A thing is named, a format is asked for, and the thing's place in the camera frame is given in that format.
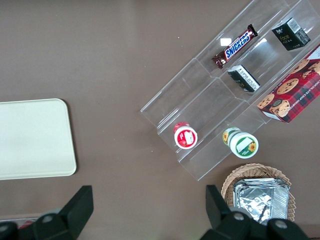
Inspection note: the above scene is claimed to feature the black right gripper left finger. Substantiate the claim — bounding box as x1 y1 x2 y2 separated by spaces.
33 185 94 240

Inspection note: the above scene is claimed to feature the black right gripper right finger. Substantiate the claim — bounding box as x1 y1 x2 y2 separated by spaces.
199 184 253 240

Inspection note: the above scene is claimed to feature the light wicker basket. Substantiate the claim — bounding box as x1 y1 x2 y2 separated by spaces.
221 163 296 223

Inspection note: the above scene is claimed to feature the cream rectangular plastic tray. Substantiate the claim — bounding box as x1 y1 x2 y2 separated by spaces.
0 98 77 181

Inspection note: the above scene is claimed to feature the stack of foil containers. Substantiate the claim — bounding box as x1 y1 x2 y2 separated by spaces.
232 177 290 226

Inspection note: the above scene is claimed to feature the green sunflower lidded jar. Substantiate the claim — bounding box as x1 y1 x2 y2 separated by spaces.
222 126 259 160

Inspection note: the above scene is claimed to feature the red lidded small jar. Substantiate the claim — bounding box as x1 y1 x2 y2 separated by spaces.
173 121 199 150

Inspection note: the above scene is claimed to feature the clear acrylic stepped shelf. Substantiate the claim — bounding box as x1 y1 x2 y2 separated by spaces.
139 0 320 182

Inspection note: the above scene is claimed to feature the small black box white label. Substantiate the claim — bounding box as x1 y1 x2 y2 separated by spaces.
227 64 261 93

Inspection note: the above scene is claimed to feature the red tartan cookie box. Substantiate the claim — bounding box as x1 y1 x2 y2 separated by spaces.
256 44 320 124

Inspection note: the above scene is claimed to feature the Snickers chocolate bar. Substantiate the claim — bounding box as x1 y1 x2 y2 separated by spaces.
211 24 258 70

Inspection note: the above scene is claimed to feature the black box with face print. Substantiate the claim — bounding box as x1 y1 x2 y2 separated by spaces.
271 17 312 52

